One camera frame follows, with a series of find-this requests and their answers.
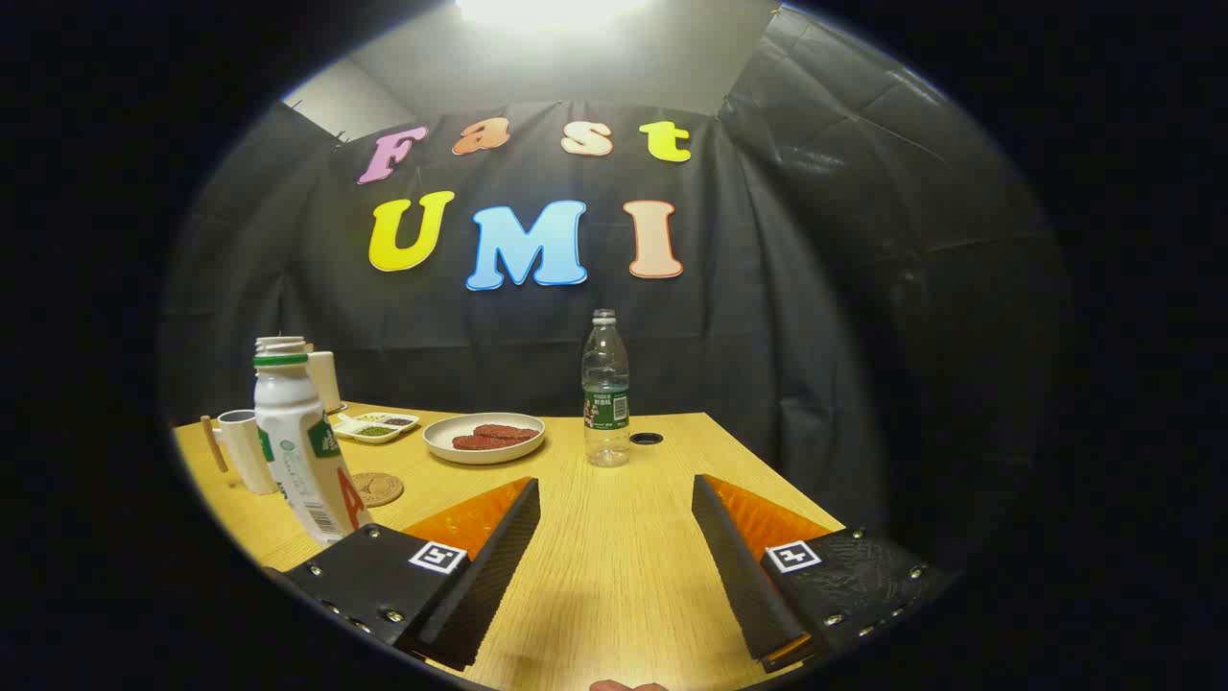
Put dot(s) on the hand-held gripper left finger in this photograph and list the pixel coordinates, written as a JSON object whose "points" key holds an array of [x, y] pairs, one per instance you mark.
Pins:
{"points": [[484, 585]]}

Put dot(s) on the cream toaster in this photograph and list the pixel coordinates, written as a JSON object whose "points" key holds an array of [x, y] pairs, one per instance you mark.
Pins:
{"points": [[324, 379]]}

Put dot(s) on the white divided bean dish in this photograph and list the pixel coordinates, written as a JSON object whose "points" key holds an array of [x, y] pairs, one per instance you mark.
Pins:
{"points": [[376, 428]]}

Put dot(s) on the red-brown meat slice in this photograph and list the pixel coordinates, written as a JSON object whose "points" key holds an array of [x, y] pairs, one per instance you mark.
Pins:
{"points": [[478, 442], [513, 433]]}

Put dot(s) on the clear plastic water bottle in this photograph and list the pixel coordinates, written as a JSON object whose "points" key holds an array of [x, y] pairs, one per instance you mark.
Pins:
{"points": [[605, 384]]}

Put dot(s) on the round cork coaster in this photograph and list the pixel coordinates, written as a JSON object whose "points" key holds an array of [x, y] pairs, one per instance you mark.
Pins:
{"points": [[382, 489]]}

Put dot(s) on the white juice bottle green label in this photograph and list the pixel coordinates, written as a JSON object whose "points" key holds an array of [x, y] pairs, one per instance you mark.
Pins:
{"points": [[297, 451]]}

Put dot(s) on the white round plate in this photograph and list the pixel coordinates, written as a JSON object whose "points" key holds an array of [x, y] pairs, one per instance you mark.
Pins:
{"points": [[480, 457]]}

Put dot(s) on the wooden table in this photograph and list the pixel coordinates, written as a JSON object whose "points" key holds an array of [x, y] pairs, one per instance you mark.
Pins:
{"points": [[614, 537]]}

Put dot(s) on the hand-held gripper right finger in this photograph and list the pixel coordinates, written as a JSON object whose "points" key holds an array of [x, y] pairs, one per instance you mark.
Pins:
{"points": [[743, 576]]}

